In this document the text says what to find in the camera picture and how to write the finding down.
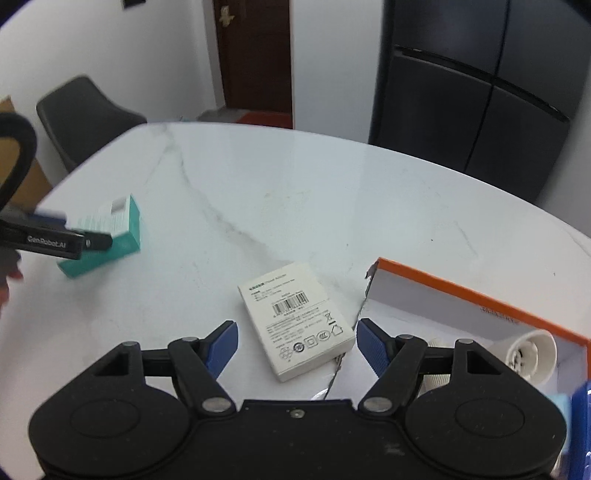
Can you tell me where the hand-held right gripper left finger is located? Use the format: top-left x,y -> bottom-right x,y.
92,319 -> 239,414

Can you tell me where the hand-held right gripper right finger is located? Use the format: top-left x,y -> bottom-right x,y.
356,318 -> 504,415

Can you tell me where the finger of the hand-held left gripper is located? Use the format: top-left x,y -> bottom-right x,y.
27,209 -> 68,228
83,232 -> 114,251

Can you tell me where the teal cardboard box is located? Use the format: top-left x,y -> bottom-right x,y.
56,194 -> 141,280

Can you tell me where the white cardboard box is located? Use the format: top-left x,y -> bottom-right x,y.
238,262 -> 356,383

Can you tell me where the orange rimmed white box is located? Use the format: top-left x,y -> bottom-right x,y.
365,257 -> 591,480

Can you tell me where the white mosquito repellent heater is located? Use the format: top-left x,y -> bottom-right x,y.
480,329 -> 558,381

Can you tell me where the light blue toothpick holder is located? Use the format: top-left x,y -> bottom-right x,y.
549,393 -> 573,444

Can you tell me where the person's left hand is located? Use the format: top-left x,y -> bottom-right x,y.
0,251 -> 25,311

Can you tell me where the brown cardboard box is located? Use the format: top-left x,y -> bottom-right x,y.
0,96 -> 52,208

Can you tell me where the black upholstered chair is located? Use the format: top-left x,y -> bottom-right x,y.
36,76 -> 147,174

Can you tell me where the red door mat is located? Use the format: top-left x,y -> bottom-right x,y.
238,112 -> 294,130

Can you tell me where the dark brown door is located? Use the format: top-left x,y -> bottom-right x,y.
213,0 -> 295,130

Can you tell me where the black refrigerator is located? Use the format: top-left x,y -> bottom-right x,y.
368,0 -> 585,205

